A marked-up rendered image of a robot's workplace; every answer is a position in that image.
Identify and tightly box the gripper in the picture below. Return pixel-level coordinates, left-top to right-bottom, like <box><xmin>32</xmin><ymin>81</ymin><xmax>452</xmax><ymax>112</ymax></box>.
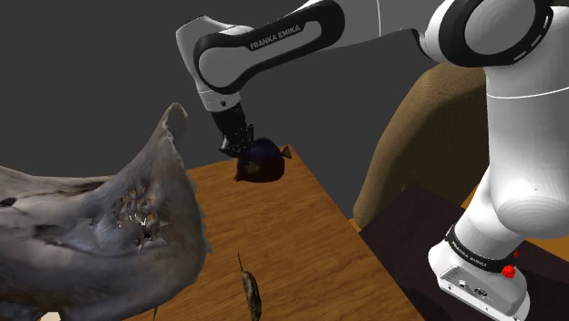
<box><xmin>209</xmin><ymin>102</ymin><xmax>253</xmax><ymax>158</ymax></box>

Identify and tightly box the dark blue brown fish figure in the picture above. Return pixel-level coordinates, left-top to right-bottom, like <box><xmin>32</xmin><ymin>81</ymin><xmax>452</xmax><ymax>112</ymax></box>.
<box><xmin>233</xmin><ymin>137</ymin><xmax>293</xmax><ymax>183</ymax></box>

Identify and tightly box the thin brown feather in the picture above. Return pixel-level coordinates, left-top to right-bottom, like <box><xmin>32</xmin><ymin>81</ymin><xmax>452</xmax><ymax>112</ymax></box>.
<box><xmin>236</xmin><ymin>253</ymin><xmax>263</xmax><ymax>321</ymax></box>

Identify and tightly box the grey animal skull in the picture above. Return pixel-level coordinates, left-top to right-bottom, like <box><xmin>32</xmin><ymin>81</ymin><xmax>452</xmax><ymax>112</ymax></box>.
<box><xmin>0</xmin><ymin>102</ymin><xmax>213</xmax><ymax>321</ymax></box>

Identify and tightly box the tan upholstered chair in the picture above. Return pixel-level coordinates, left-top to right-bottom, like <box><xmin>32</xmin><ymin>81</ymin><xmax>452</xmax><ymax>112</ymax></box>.
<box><xmin>353</xmin><ymin>63</ymin><xmax>491</xmax><ymax>231</ymax></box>

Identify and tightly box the dark robot stand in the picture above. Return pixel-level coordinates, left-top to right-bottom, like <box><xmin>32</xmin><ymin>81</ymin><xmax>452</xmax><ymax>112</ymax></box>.
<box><xmin>357</xmin><ymin>181</ymin><xmax>569</xmax><ymax>321</ymax></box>

